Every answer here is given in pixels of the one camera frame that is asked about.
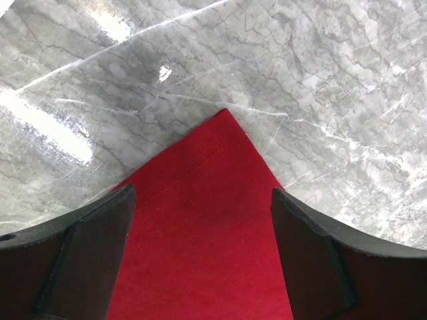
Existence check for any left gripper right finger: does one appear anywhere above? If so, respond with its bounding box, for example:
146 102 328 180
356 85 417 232
271 188 426 319

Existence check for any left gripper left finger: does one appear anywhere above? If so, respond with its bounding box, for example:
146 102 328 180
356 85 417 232
1 185 136 319

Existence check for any dark red t-shirt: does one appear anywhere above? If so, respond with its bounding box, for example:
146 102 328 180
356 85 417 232
108 109 292 319

